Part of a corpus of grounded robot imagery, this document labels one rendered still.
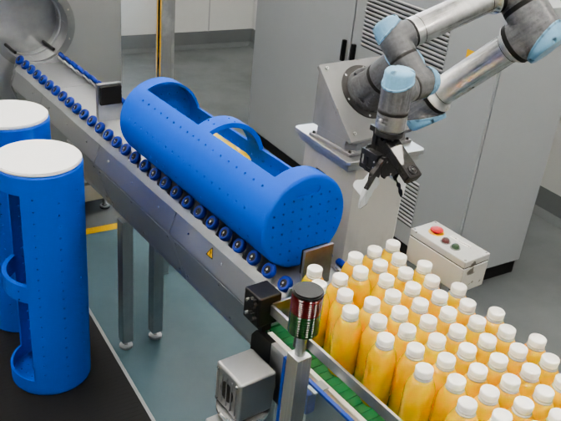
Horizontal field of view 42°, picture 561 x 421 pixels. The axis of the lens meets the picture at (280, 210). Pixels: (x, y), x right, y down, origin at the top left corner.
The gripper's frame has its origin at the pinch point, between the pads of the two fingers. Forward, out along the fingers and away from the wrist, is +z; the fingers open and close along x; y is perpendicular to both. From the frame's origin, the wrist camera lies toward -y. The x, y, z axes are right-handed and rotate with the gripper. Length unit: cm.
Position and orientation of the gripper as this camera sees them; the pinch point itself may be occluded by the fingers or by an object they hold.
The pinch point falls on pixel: (382, 204)
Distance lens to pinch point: 190.1
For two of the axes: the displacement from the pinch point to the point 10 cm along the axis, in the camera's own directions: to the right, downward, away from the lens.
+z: -1.0, 8.8, 4.7
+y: -5.9, -4.3, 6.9
